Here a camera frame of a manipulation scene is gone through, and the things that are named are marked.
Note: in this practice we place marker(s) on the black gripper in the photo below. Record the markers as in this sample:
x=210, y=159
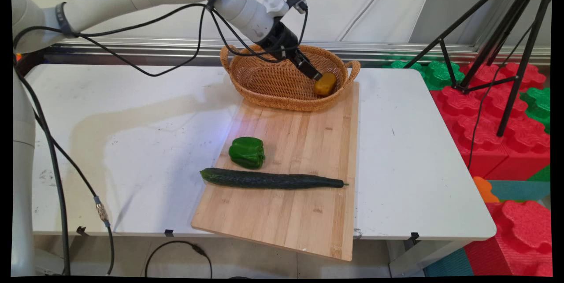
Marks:
x=280, y=38

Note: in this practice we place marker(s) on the yellow-brown potato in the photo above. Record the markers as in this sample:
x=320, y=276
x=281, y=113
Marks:
x=325, y=84

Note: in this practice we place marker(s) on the woven wicker basket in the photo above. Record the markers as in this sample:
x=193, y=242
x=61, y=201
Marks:
x=273, y=80

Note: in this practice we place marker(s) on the bamboo cutting board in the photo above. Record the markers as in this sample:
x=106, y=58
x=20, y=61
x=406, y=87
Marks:
x=299, y=150

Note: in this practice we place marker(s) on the green bell pepper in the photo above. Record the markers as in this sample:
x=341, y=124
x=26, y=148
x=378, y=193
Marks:
x=246, y=153

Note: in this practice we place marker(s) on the long dark green cucumber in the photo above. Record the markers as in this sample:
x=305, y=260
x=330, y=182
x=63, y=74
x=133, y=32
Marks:
x=264, y=180

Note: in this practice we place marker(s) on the green foam block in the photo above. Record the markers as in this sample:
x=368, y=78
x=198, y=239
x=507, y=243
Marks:
x=542, y=175
x=539, y=102
x=440, y=73

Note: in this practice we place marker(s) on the large red foam block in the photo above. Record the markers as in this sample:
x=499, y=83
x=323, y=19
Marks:
x=520, y=239
x=484, y=142

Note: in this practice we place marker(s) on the black tripod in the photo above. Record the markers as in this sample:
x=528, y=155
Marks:
x=522, y=67

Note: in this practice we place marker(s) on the white table leg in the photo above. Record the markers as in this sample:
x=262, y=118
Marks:
x=410, y=261

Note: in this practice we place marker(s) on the teal foam mat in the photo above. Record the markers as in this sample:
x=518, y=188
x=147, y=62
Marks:
x=520, y=190
x=449, y=265

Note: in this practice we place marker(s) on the aluminium wall rail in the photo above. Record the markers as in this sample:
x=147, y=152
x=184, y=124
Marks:
x=396, y=49

